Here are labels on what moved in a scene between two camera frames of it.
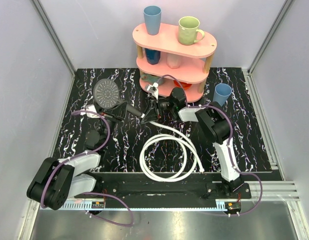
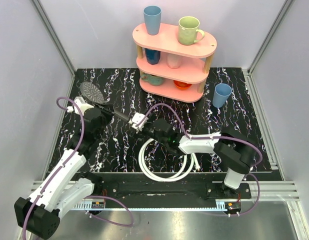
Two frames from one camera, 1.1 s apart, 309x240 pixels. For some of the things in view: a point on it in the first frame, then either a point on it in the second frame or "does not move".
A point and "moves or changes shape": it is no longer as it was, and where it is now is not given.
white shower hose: x=192 y=159 moves or changes shape
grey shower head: x=106 y=95 → x=94 y=94
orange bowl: x=185 y=85 does not move
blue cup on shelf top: x=152 y=16 does not move
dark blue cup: x=153 y=56 does not move
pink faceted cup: x=173 y=60 does not move
